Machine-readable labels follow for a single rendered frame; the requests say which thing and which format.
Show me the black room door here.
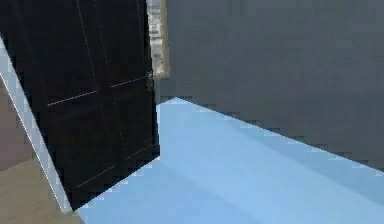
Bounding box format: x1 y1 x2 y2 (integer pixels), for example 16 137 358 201
0 0 161 212

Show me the black door handle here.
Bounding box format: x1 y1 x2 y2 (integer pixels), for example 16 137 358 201
145 71 155 93

